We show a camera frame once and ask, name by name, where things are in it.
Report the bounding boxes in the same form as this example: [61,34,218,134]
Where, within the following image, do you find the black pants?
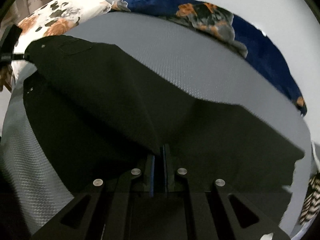
[23,35,304,195]

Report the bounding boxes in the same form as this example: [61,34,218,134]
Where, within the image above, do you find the person's left hand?
[0,64,12,93]

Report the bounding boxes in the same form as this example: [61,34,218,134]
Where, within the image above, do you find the white floral pillow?
[11,0,112,81]

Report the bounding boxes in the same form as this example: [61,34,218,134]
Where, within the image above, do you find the grey mesh mattress pad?
[1,12,311,239]

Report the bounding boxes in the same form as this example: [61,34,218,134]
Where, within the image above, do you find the black white striped cloth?
[299,173,320,225]

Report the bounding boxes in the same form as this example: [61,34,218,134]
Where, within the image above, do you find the navy floral blanket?
[111,0,307,116]

